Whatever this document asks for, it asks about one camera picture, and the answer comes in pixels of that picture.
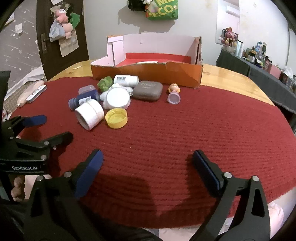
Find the pink plush with white hat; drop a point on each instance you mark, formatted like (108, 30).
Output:
(61, 15)

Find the black bag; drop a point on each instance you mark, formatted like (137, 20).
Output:
(135, 4)

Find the pink rabbit plush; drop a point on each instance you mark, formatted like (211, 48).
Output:
(230, 36)

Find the green plush on door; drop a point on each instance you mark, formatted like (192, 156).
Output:
(74, 20)

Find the clear plastic box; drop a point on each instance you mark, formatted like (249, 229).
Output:
(86, 89)

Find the red knitted mat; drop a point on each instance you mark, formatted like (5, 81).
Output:
(161, 139)

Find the orange and white cardboard box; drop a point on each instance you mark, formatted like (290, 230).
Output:
(148, 73)

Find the beige hanging organiser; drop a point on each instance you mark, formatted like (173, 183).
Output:
(68, 47)

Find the pale pink cloth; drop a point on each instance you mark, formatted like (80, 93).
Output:
(276, 215)

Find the person's left hand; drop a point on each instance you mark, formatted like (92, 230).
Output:
(18, 190)

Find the white fluffy plush toy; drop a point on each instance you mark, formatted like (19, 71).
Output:
(116, 85)

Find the white round lid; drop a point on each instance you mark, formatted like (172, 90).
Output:
(118, 97)

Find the pink plush toy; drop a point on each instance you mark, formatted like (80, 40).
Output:
(67, 29)

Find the grey eyeshadow case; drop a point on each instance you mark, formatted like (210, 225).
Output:
(148, 90)

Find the yellow bottle cap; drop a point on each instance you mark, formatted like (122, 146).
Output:
(116, 118)

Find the pale pink case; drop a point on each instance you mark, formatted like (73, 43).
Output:
(25, 95)

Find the green plush toy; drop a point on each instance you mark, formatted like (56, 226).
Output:
(104, 83)

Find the side table with dark cloth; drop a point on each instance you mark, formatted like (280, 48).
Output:
(266, 81)

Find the white sticker tag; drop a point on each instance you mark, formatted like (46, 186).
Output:
(77, 67)

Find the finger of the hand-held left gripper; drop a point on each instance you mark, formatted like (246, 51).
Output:
(34, 120)
(57, 139)

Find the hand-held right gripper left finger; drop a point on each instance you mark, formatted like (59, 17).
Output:
(92, 170)

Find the green shopping bag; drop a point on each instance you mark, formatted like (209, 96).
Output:
(163, 10)

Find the white bottle with barcode label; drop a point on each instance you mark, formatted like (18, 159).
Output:
(126, 80)

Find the panda plush toy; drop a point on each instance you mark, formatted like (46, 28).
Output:
(146, 1)

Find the cluster of bottles and boxes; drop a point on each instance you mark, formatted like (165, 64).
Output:
(261, 53)

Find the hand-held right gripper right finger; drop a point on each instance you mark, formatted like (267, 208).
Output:
(204, 168)

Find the small doll figure toy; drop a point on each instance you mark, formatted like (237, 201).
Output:
(174, 92)

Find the wall mirror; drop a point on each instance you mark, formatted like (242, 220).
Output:
(227, 20)

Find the white cylindrical jar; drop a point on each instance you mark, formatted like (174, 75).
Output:
(89, 114)

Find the dark blue bottle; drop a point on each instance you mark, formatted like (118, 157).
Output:
(84, 97)

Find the white oval device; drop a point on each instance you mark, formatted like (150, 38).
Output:
(35, 93)

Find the white paper sheet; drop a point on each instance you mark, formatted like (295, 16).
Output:
(23, 78)

